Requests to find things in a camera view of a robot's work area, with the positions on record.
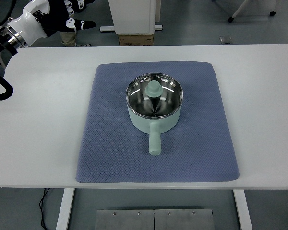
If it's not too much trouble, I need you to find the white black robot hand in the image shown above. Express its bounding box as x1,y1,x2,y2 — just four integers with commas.
6,0,96,47

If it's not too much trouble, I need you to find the green pot with handle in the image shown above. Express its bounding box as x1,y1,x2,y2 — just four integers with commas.
125,73,183,156

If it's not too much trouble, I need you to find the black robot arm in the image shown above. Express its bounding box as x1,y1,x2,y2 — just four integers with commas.
0,26,22,77

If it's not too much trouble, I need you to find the person in khaki trousers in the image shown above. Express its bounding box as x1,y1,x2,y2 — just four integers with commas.
60,32,92,47

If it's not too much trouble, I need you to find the cardboard box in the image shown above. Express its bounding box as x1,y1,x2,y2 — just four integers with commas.
119,34,154,46

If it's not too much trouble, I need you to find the metal floor socket plate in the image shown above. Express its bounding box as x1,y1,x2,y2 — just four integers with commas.
219,36,233,44

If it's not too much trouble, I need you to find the wheeled chair base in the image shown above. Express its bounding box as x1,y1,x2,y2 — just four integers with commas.
216,0,277,23

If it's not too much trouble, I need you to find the left white table leg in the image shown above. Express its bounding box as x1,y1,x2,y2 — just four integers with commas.
55,188,75,230

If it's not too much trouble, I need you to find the white table leg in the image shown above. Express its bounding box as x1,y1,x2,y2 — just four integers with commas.
233,189,252,230
55,188,75,230

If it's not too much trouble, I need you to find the blue quilted mat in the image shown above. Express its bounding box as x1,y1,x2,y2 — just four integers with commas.
76,61,240,183

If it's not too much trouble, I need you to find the right white table leg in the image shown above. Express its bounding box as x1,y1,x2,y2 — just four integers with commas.
233,189,252,230

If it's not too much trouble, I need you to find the white cabinet pedestal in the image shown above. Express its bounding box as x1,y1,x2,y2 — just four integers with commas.
100,0,163,35

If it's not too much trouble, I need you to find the black floor cable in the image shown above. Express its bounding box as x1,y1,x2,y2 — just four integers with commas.
39,188,51,230

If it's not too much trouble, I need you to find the metal base plate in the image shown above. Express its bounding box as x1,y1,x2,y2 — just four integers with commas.
95,209,215,230

